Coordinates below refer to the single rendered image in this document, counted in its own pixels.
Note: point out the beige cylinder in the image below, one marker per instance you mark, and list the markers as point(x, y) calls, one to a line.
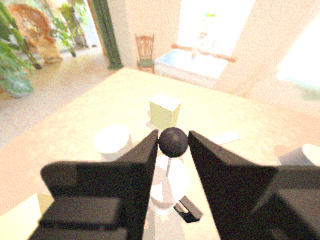
point(112, 142)

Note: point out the glass french press with black knob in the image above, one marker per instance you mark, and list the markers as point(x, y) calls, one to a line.
point(171, 178)

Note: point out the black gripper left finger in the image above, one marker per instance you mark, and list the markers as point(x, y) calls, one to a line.
point(129, 178)

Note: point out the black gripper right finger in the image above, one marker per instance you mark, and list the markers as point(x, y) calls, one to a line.
point(237, 189)

